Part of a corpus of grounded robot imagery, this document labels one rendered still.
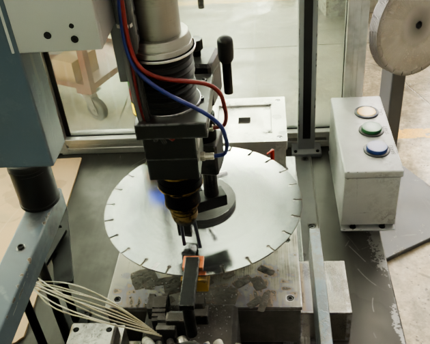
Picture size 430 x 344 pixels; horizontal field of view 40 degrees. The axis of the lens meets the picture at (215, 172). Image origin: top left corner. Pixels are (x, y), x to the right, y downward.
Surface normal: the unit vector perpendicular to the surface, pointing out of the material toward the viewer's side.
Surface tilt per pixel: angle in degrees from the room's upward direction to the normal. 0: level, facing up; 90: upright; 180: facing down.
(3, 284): 0
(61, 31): 90
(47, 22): 90
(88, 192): 0
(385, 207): 90
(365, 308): 0
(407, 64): 86
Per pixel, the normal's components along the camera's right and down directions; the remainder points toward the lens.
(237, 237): -0.08, -0.80
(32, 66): 0.99, -0.03
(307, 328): -0.06, 0.61
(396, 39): 0.44, 0.45
